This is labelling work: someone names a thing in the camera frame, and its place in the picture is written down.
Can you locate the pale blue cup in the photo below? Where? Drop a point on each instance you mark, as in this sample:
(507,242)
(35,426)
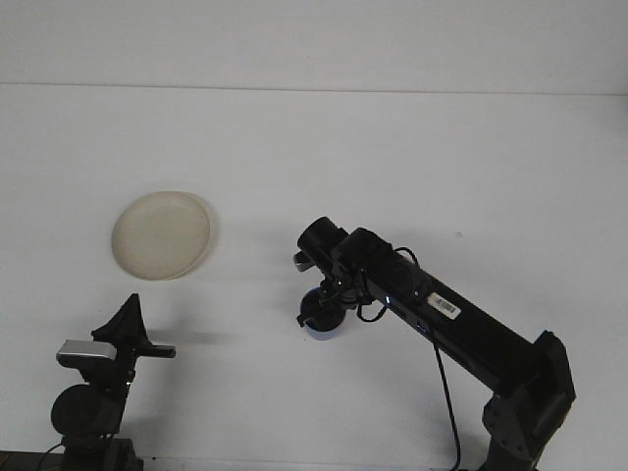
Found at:
(324,336)

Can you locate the pale round plate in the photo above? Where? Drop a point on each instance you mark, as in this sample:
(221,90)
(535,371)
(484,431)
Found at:
(162,235)

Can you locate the dark base platform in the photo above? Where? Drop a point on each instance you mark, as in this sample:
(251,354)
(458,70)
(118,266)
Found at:
(19,461)

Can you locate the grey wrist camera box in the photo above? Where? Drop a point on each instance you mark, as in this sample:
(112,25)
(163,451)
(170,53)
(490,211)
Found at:
(301,264)
(86,349)

